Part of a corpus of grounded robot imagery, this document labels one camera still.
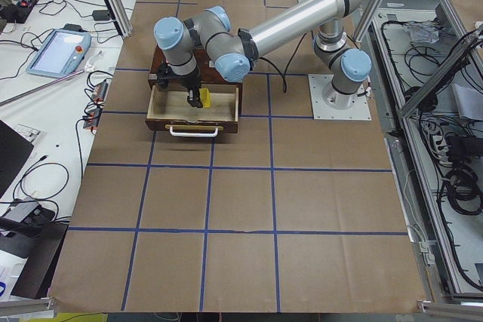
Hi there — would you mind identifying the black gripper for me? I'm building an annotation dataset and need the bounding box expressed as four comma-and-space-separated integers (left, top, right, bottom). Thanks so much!
156, 63, 203, 108

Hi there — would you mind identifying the yellow block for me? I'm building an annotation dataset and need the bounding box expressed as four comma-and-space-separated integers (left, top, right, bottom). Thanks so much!
199, 87, 211, 108

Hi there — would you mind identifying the light wooden drawer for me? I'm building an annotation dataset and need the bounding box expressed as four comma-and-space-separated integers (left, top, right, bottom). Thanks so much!
145, 84, 242, 133

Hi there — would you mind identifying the white drawer handle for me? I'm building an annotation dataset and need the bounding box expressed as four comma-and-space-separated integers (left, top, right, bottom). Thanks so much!
168, 126, 219, 138

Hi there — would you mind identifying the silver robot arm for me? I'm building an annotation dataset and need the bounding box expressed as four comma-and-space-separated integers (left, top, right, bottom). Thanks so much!
153, 0, 371, 109

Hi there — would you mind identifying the black power adapter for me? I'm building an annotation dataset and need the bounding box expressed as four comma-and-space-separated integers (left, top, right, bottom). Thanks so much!
91, 10, 112, 21

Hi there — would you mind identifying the long metal rod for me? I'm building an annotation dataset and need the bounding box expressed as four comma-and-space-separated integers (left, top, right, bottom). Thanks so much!
0, 69, 86, 107

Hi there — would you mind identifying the brown paper table cover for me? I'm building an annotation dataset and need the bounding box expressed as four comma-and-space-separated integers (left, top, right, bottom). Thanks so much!
49, 0, 425, 314

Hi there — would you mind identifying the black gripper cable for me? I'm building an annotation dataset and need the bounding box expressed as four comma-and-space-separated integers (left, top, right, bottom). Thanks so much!
260, 33, 309, 94

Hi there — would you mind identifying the teach pendant near post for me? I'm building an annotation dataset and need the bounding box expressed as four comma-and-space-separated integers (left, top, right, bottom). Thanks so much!
26, 29, 91, 78

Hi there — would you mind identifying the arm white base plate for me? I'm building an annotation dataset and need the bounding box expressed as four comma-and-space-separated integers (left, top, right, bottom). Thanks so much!
308, 74, 372, 121

